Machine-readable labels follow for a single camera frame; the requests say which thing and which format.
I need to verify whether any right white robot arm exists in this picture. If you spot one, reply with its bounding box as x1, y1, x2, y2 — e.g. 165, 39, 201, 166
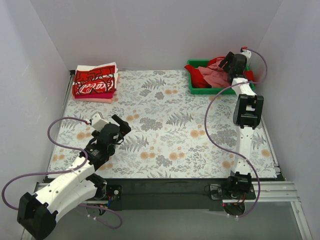
219, 48, 264, 200

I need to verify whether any floral patterned table mat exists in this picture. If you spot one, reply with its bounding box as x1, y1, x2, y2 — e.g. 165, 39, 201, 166
47, 69, 278, 180

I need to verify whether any pink t shirt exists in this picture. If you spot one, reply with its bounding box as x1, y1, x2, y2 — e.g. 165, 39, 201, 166
197, 57, 231, 88

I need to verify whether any folded magenta shirt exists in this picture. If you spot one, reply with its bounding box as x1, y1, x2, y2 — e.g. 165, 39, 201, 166
74, 92, 114, 99

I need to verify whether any red t shirt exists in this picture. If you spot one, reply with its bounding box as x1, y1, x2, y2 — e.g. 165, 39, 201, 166
184, 56, 258, 89

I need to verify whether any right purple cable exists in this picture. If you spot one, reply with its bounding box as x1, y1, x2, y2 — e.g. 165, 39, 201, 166
204, 46, 269, 219

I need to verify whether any folded red printed shirt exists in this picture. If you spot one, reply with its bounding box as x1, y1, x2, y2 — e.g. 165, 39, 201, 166
72, 74, 118, 97

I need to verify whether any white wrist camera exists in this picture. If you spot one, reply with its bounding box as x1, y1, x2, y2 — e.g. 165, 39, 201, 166
240, 46, 252, 60
89, 112, 109, 132

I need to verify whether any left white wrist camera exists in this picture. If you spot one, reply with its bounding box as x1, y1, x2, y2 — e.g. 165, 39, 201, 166
89, 112, 109, 132

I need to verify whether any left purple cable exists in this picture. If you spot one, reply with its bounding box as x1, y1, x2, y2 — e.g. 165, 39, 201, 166
1, 116, 124, 230

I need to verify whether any purple cable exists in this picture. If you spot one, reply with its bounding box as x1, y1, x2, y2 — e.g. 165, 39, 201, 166
1, 116, 124, 230
204, 46, 269, 219

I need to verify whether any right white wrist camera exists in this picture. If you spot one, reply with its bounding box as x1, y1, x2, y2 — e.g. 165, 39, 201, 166
240, 46, 252, 60

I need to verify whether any green plastic bin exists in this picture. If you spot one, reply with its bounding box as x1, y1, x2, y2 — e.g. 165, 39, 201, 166
187, 58, 256, 96

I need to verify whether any folded white shirt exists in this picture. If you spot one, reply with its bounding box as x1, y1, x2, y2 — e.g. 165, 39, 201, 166
74, 62, 119, 83

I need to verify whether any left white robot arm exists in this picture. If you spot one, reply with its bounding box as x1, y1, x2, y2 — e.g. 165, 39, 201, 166
17, 113, 131, 240

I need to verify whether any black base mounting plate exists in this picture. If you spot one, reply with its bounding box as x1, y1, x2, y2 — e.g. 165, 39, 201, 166
87, 177, 259, 216

